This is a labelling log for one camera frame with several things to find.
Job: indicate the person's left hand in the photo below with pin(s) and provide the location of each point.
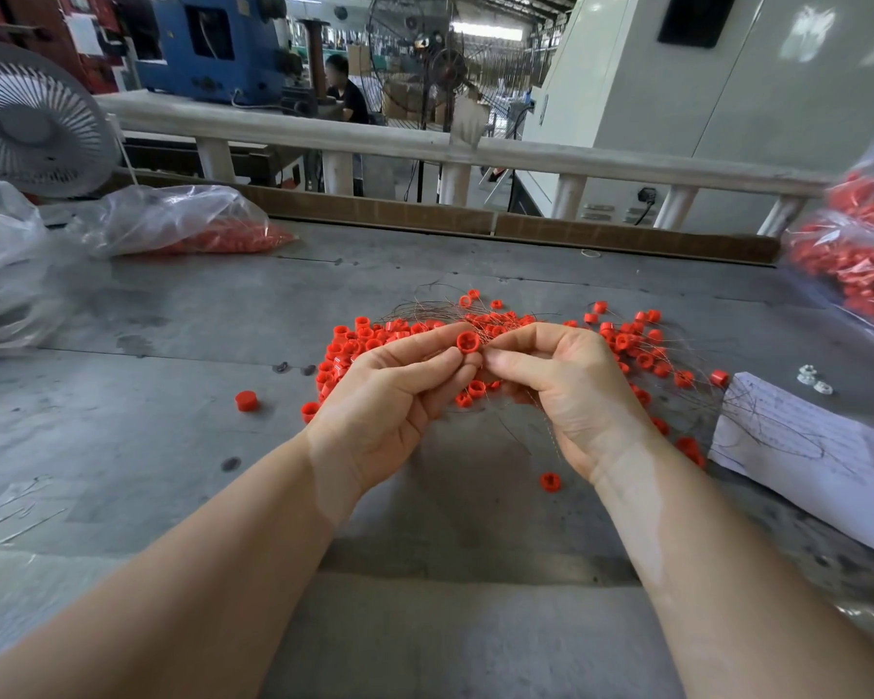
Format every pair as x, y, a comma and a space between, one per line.
379, 415

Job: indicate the person's right hand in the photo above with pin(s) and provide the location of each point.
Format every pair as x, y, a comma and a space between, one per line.
583, 397

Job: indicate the pile of red plastic rings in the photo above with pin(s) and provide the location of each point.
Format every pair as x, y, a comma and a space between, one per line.
357, 349

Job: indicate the person's right forearm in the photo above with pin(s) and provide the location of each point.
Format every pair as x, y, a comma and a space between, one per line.
750, 575

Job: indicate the person's left forearm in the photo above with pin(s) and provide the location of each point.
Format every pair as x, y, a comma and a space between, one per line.
153, 604

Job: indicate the brown wooden board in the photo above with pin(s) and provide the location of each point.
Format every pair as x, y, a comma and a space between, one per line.
417, 218

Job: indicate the small clear plastic piece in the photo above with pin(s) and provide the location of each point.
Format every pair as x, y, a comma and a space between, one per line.
823, 387
807, 374

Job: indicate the white paper sheet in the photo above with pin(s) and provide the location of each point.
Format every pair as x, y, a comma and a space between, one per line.
809, 466

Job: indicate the white metal railing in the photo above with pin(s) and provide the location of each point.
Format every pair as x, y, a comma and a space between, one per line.
347, 137

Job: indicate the clear bag with red pieces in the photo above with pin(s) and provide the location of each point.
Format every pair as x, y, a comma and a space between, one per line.
178, 220

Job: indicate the large clear bag red pieces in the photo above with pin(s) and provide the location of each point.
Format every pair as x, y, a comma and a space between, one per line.
852, 255

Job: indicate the large grey machine cabinet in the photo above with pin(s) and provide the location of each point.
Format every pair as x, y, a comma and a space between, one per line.
797, 91

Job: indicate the blue industrial machine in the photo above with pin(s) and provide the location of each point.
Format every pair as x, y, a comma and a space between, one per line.
236, 58

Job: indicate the crumpled clear plastic bag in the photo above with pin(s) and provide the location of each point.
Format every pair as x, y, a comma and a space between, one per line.
0, 266

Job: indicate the white desk fan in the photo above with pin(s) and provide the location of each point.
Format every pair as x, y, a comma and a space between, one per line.
37, 121

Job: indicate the red industrial machine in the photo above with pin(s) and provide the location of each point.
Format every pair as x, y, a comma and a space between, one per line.
32, 24

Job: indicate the black pedestal fan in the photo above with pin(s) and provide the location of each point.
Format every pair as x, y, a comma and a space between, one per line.
447, 73

